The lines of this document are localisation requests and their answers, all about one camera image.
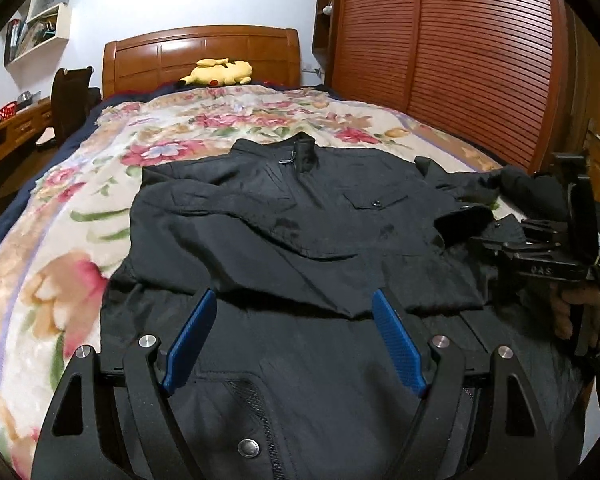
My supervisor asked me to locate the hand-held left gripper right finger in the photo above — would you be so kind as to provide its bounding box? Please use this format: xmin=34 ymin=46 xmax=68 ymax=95
xmin=371 ymin=287 xmax=556 ymax=480

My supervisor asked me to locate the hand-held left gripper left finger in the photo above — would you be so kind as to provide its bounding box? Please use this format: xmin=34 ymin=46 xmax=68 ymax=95
xmin=30 ymin=287 xmax=218 ymax=480

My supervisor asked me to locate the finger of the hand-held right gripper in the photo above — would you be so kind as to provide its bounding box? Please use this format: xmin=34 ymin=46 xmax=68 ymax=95
xmin=467 ymin=234 xmax=531 ymax=266
xmin=521 ymin=217 xmax=568 ymax=241

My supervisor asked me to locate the black jacket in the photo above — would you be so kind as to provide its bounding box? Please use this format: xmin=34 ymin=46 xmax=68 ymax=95
xmin=100 ymin=132 xmax=597 ymax=480

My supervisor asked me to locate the person's right hand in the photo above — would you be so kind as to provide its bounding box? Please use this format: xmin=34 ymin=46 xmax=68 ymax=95
xmin=551 ymin=282 xmax=600 ymax=343

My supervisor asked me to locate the floral blanket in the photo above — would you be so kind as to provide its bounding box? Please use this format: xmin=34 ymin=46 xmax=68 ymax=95
xmin=0 ymin=85 xmax=506 ymax=480

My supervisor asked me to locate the wooden slatted wardrobe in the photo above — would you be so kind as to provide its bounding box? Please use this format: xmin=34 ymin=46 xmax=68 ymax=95
xmin=325 ymin=0 xmax=581 ymax=176

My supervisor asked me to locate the dark blue bed sheet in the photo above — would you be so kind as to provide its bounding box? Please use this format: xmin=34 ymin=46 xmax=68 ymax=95
xmin=0 ymin=82 xmax=191 ymax=261

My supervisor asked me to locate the dark desk chair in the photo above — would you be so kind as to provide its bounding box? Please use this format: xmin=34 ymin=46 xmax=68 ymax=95
xmin=35 ymin=66 xmax=102 ymax=152

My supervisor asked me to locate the yellow plush toy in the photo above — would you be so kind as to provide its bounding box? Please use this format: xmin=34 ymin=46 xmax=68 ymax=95
xmin=179 ymin=57 xmax=254 ymax=88

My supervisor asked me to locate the wooden desk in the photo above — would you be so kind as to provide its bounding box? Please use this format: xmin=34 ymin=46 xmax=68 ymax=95
xmin=0 ymin=97 xmax=57 ymax=203

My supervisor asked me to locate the wooden open shelf unit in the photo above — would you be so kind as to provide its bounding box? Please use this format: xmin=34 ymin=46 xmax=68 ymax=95
xmin=311 ymin=0 xmax=352 ymax=86

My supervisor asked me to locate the wooden bed headboard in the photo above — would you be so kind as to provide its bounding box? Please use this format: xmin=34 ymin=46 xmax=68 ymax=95
xmin=102 ymin=25 xmax=301 ymax=100

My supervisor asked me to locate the white wall shelf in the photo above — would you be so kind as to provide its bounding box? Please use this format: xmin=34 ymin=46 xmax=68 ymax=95
xmin=2 ymin=0 xmax=84 ymax=67

